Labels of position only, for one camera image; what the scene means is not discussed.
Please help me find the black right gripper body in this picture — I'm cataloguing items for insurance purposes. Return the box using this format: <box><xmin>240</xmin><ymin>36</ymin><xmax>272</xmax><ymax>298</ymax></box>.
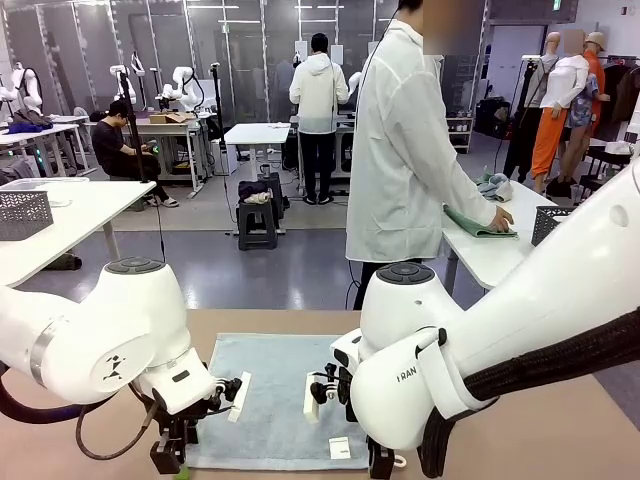
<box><xmin>338</xmin><ymin>367</ymin><xmax>358</xmax><ymax>424</ymax></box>

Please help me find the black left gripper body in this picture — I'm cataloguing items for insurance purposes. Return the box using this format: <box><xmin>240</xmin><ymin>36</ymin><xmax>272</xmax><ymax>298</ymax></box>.
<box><xmin>158</xmin><ymin>402</ymin><xmax>204</xmax><ymax>446</ymax></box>

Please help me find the light blue towel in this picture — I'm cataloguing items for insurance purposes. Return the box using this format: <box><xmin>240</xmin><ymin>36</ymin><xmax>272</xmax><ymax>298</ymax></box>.
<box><xmin>185</xmin><ymin>332</ymin><xmax>407</xmax><ymax>472</ymax></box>

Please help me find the green towel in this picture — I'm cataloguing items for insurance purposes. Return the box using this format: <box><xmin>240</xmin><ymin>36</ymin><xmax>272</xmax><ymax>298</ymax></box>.
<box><xmin>443</xmin><ymin>204</ymin><xmax>520</xmax><ymax>239</ymax></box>

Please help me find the person's right forearm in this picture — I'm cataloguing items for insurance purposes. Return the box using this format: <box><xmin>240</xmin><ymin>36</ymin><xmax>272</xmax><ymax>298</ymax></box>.
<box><xmin>452</xmin><ymin>167</ymin><xmax>501</xmax><ymax>229</ymax></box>

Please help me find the grey lattice basket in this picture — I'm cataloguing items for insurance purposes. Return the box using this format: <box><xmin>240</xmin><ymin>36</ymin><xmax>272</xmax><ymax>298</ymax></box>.
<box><xmin>0</xmin><ymin>189</ymin><xmax>55</xmax><ymax>242</ymax></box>
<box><xmin>530</xmin><ymin>204</ymin><xmax>576</xmax><ymax>249</ymax></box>

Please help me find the person's right hand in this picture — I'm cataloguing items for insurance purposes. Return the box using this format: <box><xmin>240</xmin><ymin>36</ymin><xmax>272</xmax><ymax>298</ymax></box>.
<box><xmin>487</xmin><ymin>207</ymin><xmax>517</xmax><ymax>234</ymax></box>

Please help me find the white side table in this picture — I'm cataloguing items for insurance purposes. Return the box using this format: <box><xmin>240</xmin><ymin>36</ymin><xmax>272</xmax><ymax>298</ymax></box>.
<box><xmin>442</xmin><ymin>179</ymin><xmax>564</xmax><ymax>292</ymax></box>

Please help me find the grey stool with clothes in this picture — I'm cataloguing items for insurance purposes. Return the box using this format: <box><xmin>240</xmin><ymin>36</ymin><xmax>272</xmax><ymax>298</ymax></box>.
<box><xmin>236</xmin><ymin>198</ymin><xmax>280</xmax><ymax>252</ymax></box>

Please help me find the large white table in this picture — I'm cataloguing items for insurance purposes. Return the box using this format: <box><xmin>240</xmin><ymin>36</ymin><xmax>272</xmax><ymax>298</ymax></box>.
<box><xmin>0</xmin><ymin>178</ymin><xmax>159</xmax><ymax>289</ymax></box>

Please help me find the dark clothes bundle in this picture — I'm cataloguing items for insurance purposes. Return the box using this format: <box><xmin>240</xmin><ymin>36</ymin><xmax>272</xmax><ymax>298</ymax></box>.
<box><xmin>236</xmin><ymin>178</ymin><xmax>275</xmax><ymax>206</ymax></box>

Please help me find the person in white lab coat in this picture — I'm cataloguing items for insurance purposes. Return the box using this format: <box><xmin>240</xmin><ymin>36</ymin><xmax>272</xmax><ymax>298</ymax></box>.
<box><xmin>344</xmin><ymin>0</ymin><xmax>501</xmax><ymax>311</ymax></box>

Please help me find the white computer tower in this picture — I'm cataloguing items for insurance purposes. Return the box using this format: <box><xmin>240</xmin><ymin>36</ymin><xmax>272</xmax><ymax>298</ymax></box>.
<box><xmin>212</xmin><ymin>138</ymin><xmax>240</xmax><ymax>176</ymax></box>

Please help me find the small white desk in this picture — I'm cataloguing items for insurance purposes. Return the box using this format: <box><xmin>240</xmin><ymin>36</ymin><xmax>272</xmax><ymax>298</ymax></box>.
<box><xmin>223</xmin><ymin>122</ymin><xmax>292</xmax><ymax>187</ymax></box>

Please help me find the clear plastic tray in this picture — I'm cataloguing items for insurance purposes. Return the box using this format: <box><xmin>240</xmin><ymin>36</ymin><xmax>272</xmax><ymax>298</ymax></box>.
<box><xmin>0</xmin><ymin>177</ymin><xmax>51</xmax><ymax>194</ymax></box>

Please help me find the seated man in black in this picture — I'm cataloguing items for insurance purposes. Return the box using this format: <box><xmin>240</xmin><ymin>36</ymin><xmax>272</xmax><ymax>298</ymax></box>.
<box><xmin>91</xmin><ymin>98</ymin><xmax>180</xmax><ymax>209</ymax></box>

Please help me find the white shelf unit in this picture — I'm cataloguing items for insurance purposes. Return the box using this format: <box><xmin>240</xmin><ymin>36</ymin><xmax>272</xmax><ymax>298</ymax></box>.
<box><xmin>443</xmin><ymin>114</ymin><xmax>475</xmax><ymax>155</ymax></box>

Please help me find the white desk with cardboard box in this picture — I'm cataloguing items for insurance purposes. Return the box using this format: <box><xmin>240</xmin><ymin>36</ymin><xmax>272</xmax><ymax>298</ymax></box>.
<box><xmin>82</xmin><ymin>113</ymin><xmax>214</xmax><ymax>200</ymax></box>

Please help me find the open cardboard box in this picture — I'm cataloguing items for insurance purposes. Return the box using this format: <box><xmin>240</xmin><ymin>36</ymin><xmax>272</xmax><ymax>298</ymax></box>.
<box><xmin>148</xmin><ymin>111</ymin><xmax>195</xmax><ymax>126</ymax></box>

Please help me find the mannequin in black trousers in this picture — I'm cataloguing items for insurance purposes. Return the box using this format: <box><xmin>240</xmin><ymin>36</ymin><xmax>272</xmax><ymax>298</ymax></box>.
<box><xmin>502</xmin><ymin>30</ymin><xmax>564</xmax><ymax>185</ymax></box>

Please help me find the man in white hoodie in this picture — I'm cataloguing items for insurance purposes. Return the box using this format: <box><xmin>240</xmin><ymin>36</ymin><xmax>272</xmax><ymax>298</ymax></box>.
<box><xmin>288</xmin><ymin>32</ymin><xmax>351</xmax><ymax>206</ymax></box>

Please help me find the white desk with dark clothes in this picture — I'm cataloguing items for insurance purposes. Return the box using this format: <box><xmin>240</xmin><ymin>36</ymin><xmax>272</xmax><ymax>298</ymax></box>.
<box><xmin>0</xmin><ymin>122</ymin><xmax>84</xmax><ymax>179</ymax></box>

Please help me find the black bag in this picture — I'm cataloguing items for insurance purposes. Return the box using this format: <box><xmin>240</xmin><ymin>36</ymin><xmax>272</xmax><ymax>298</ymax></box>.
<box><xmin>473</xmin><ymin>97</ymin><xmax>512</xmax><ymax>140</ymax></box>

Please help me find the mannequin in orange trousers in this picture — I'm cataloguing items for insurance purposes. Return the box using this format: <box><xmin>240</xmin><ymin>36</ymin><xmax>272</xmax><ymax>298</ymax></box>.
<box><xmin>530</xmin><ymin>27</ymin><xmax>592</xmax><ymax>184</ymax></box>

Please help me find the clothes rack with dark clothes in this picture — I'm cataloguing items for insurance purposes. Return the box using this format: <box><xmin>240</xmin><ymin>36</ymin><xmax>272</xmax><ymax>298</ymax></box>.
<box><xmin>597</xmin><ymin>52</ymin><xmax>640</xmax><ymax>144</ymax></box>

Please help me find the mannequin with beige cap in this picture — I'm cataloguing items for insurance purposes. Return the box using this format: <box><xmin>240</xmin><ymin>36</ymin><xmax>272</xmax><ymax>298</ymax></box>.
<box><xmin>559</xmin><ymin>30</ymin><xmax>612</xmax><ymax>189</ymax></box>

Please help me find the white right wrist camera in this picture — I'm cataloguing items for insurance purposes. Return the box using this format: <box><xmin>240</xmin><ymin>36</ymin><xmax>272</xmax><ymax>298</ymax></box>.
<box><xmin>303</xmin><ymin>364</ymin><xmax>351</xmax><ymax>425</ymax></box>

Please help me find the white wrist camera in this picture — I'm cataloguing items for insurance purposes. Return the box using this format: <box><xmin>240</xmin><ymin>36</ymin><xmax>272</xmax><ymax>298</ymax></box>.
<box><xmin>303</xmin><ymin>364</ymin><xmax>351</xmax><ymax>425</ymax></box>
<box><xmin>209</xmin><ymin>371</ymin><xmax>252</xmax><ymax>425</ymax></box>

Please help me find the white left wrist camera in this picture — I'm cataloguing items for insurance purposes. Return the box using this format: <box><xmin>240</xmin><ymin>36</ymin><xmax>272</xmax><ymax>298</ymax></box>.
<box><xmin>209</xmin><ymin>371</ymin><xmax>252</xmax><ymax>425</ymax></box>

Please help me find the black cable hose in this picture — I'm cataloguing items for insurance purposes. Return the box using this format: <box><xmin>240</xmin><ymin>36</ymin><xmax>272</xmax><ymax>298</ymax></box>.
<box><xmin>0</xmin><ymin>362</ymin><xmax>114</xmax><ymax>425</ymax></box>

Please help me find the black braided cable sleeve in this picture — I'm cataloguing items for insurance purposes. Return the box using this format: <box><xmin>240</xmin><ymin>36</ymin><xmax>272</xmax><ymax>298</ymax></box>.
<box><xmin>417</xmin><ymin>307</ymin><xmax>640</xmax><ymax>479</ymax></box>

